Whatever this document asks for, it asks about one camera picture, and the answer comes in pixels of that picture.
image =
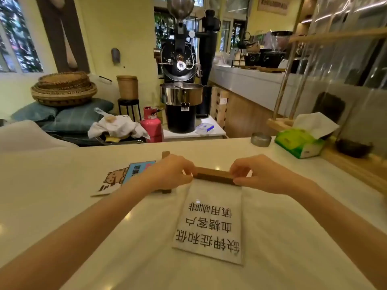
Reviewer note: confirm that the person's left hand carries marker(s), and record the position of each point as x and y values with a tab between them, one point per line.
169	175

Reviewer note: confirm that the person's right hand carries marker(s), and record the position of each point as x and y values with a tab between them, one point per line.
266	175

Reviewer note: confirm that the wooden sign base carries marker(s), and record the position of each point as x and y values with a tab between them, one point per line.
165	154
214	175

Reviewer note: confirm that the cartoon tiger sign panel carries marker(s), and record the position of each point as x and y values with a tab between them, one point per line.
115	179

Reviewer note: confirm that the white text sign panel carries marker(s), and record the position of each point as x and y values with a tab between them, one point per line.
208	226

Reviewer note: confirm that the person's right forearm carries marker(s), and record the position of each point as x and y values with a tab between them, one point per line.
341	220

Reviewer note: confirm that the person's left forearm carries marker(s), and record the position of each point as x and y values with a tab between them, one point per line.
75	235

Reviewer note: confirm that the round metal ashtray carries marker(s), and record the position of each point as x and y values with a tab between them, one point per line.
261	139

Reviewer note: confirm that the green tissue box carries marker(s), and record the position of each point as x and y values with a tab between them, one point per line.
299	144

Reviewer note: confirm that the pink gas cylinder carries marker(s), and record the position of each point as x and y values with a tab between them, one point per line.
152	126

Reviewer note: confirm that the clear box with blue lid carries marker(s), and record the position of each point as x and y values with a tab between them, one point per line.
204	128

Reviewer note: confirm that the white low platform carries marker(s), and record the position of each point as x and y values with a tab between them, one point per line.
216	129

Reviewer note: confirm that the white crumpled cloth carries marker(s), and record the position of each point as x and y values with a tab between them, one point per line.
121	126

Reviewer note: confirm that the black coffee roaster machine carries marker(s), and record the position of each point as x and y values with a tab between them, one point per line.
180	96

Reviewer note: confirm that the black round stool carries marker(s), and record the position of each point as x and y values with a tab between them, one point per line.
129	102

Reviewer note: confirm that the light wooden crate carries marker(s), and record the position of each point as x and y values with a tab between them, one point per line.
219	105

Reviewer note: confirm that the long white bar ledge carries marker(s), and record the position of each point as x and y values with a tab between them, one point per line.
251	84

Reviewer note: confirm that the black cart tray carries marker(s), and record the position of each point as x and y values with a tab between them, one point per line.
78	139

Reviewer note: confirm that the large blue-grey cushion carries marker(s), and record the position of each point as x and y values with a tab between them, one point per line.
78	116

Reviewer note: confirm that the large black stove pot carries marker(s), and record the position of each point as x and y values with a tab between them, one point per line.
273	59

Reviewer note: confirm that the small black stove pot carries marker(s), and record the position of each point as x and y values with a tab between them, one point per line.
251	59

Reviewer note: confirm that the black chaff collector tower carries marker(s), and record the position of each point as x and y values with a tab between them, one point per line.
208	57

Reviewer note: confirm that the large woven basket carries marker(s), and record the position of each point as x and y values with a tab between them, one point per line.
63	99

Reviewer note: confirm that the black iron kettle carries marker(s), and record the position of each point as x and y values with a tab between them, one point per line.
243	42

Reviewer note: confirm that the medium woven basket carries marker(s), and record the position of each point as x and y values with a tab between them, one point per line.
65	89

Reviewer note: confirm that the row of clear glass tubes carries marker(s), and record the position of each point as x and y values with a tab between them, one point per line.
347	66

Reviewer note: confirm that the small woven basket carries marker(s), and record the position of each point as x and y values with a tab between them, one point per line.
63	77

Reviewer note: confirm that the grey upholstered chair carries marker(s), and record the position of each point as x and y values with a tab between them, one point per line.
30	135

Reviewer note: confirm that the small blue-grey cushion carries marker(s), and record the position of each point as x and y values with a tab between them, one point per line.
33	111

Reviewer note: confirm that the wooden tube rack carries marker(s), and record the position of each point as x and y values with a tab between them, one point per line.
332	36

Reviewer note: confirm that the grey wall sconce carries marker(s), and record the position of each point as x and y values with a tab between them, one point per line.
115	55

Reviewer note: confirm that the brown wall poster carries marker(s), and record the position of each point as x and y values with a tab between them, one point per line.
54	33

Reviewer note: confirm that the window with white frame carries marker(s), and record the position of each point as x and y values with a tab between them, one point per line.
18	36

